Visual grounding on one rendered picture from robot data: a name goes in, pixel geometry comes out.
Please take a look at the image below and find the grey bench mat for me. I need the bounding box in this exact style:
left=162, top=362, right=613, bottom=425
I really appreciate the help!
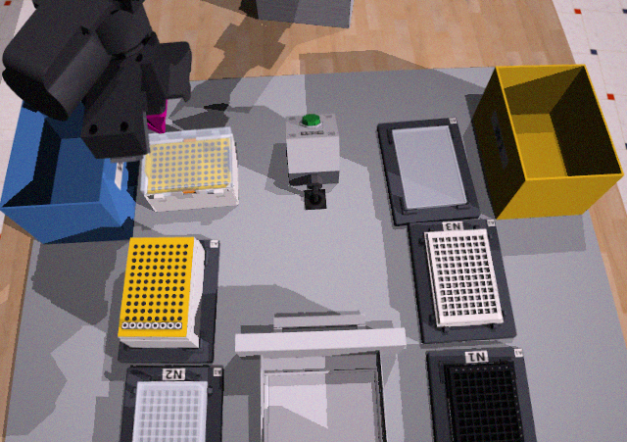
left=5, top=67, right=627, bottom=442

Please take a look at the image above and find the yellow open-top bin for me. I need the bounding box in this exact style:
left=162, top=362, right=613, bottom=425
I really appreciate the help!
left=473, top=65, right=624, bottom=220

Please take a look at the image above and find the blue open-top bin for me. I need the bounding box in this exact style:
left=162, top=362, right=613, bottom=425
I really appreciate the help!
left=0, top=101, right=140, bottom=244

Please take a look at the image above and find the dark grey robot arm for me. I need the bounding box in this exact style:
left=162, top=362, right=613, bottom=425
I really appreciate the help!
left=2, top=0, right=169, bottom=164

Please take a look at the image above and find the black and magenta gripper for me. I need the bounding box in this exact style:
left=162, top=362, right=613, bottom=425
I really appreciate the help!
left=108, top=26, right=192, bottom=134

